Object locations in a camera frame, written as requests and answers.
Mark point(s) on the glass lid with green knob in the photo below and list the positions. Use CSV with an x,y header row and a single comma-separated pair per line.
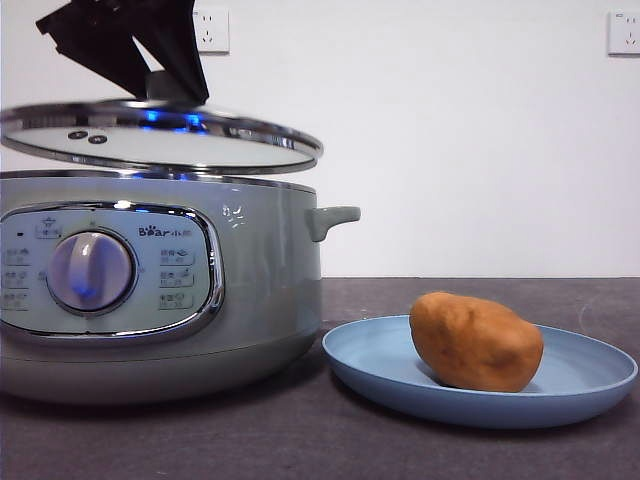
x,y
200,150

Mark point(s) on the brown potato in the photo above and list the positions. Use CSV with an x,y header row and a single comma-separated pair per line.
x,y
475,340

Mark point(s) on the pale green electric steamer pot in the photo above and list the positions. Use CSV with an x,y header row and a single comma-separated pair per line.
x,y
260,300

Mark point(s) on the white wall socket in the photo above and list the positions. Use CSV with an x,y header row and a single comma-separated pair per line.
x,y
215,30
625,32

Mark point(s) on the blue round plate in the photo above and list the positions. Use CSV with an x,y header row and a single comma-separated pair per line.
x,y
375,360

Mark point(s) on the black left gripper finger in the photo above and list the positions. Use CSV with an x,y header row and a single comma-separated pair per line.
x,y
95,40
175,45

